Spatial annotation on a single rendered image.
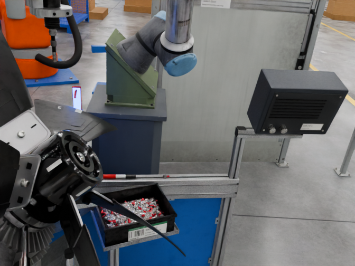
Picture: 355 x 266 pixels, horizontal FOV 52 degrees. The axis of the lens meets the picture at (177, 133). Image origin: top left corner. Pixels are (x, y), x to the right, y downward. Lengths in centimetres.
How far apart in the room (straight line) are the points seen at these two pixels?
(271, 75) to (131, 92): 54
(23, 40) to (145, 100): 327
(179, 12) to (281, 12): 164
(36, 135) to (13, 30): 387
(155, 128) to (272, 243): 128
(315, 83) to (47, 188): 87
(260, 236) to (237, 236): 15
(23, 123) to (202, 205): 83
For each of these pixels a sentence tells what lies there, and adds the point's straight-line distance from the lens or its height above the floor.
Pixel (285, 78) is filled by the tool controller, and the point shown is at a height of 124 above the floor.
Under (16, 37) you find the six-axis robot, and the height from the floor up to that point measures 52.
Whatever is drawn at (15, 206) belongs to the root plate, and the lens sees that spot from 64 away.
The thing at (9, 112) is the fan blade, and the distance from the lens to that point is 71.
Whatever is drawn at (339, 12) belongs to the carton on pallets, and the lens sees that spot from 1300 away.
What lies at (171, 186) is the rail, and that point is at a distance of 127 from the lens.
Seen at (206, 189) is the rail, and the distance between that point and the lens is 131.
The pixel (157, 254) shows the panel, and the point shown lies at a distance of 150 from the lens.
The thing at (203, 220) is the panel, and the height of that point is 66.
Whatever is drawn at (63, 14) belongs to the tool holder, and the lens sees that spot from 66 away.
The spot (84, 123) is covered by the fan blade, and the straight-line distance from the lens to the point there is 91.
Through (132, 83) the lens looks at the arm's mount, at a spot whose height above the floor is 110.
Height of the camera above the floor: 157
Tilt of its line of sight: 27 degrees down
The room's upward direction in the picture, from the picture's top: 6 degrees clockwise
